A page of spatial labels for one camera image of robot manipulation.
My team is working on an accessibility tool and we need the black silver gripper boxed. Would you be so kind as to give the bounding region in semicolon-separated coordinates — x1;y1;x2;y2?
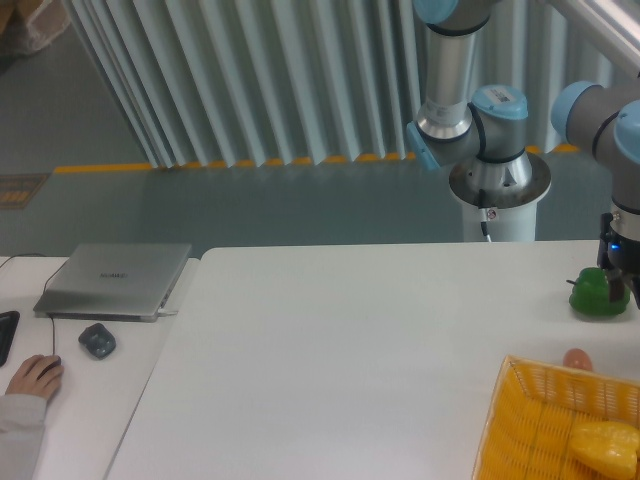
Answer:
597;208;640;308

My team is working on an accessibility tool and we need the person's hand on mouse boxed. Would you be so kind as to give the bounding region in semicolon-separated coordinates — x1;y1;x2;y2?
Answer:
5;355;64;401

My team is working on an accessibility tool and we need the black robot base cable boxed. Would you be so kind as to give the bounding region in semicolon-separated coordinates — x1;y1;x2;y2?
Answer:
477;187;495;244

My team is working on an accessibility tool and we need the black keyboard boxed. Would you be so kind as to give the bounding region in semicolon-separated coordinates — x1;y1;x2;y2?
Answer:
0;310;20;367

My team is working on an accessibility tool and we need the yellow woven basket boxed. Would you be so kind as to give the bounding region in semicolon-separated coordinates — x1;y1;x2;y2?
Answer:
472;355;639;479

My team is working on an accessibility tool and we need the grey folding partition screen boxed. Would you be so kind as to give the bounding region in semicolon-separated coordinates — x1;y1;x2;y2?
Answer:
65;1;615;168

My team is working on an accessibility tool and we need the green bell pepper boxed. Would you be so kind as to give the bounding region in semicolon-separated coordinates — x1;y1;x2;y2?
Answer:
569;267;630;318

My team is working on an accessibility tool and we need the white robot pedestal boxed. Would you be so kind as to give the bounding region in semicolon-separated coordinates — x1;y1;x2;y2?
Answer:
449;152;551;242

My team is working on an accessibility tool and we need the black computer mouse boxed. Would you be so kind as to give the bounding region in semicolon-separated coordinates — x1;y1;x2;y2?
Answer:
37;357;62;380

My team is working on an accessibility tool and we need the yellow bell pepper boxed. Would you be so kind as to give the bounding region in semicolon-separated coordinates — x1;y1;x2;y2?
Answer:
569;421;639;479

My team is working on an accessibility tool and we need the silver closed laptop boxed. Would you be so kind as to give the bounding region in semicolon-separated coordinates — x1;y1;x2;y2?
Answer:
33;243;191;322

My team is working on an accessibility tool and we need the dark grey earbuds case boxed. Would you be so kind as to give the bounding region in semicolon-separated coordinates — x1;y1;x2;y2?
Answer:
78;323;117;360

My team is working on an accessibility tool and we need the black mouse cable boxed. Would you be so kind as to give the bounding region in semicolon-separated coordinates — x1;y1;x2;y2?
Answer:
0;252;76;357

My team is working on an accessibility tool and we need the aluminium frame beam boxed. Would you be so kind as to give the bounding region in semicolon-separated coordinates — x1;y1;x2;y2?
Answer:
544;0;639;79

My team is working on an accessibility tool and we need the grey sleeved forearm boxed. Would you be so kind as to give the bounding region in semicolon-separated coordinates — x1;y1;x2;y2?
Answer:
1;394;47;479

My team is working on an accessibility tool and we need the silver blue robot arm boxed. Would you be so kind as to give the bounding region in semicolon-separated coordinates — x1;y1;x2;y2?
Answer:
407;1;639;301

